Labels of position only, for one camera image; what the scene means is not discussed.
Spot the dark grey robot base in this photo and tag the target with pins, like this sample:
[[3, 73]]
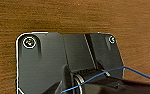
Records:
[[47, 66]]

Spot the round silver base bolt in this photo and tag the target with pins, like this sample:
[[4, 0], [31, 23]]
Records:
[[30, 42], [112, 40]]

